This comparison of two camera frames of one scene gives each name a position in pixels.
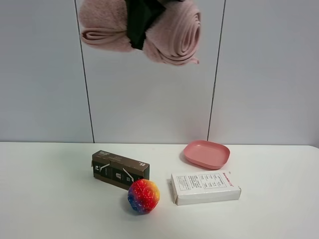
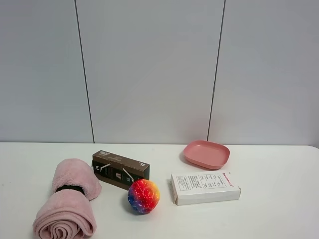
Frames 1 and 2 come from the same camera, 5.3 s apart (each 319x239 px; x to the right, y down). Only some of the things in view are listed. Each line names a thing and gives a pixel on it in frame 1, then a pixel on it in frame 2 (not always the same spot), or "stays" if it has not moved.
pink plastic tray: (210, 155) stays
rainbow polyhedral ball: (143, 195) stays
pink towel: (173, 37) -> (68, 213)
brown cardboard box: (117, 170) stays
